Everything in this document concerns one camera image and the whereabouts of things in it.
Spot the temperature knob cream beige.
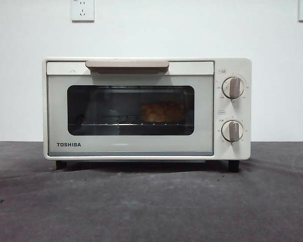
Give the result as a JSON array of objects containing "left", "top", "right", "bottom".
[{"left": 222, "top": 77, "right": 245, "bottom": 99}]

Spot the metal wire oven rack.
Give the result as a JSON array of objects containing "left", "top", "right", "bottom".
[{"left": 68, "top": 122, "right": 192, "bottom": 127}]

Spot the golden brown bread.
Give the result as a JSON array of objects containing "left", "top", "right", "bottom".
[{"left": 140, "top": 100, "right": 185, "bottom": 123}]

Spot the timer knob cream beige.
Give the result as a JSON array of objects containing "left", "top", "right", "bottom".
[{"left": 221, "top": 120, "right": 244, "bottom": 142}]

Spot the oven door with beige handle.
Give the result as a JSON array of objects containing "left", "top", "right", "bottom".
[{"left": 46, "top": 59, "right": 215, "bottom": 157}]

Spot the cream Toshiba toaster oven body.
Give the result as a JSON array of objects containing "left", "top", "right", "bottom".
[{"left": 42, "top": 57, "right": 253, "bottom": 173}]

